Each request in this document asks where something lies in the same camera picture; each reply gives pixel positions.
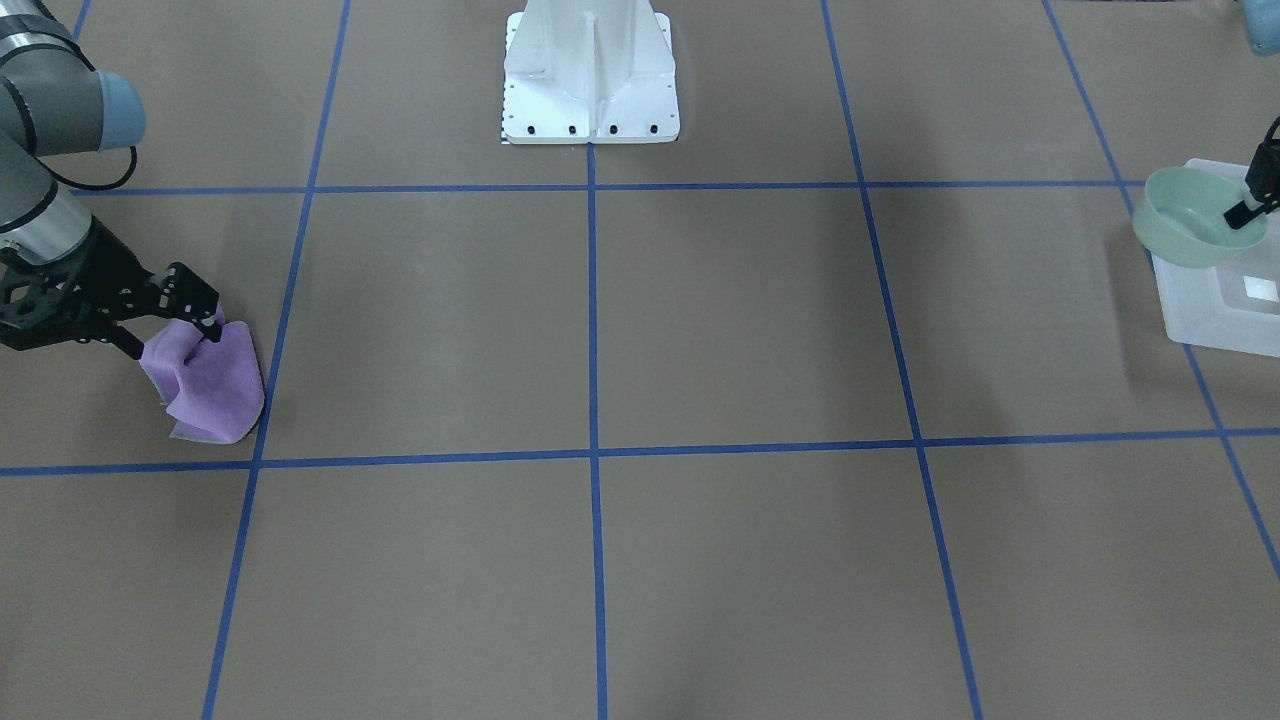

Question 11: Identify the purple cloth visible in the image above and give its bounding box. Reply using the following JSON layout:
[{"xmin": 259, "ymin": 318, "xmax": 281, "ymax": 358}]
[{"xmin": 140, "ymin": 307, "xmax": 265, "ymax": 445}]

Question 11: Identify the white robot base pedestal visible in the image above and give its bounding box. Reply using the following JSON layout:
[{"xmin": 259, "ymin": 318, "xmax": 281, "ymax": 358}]
[{"xmin": 500, "ymin": 1, "xmax": 681, "ymax": 145}]

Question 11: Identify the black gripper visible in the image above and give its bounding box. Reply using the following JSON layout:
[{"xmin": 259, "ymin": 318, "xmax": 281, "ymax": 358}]
[{"xmin": 1224, "ymin": 118, "xmax": 1279, "ymax": 231}]

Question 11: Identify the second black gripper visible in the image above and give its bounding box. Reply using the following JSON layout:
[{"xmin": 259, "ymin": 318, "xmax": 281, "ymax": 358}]
[{"xmin": 70, "ymin": 225, "xmax": 225, "ymax": 361}]

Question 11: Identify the mint green bowl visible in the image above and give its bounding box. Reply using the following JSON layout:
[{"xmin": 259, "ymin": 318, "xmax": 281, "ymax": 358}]
[{"xmin": 1132, "ymin": 167, "xmax": 1277, "ymax": 269}]

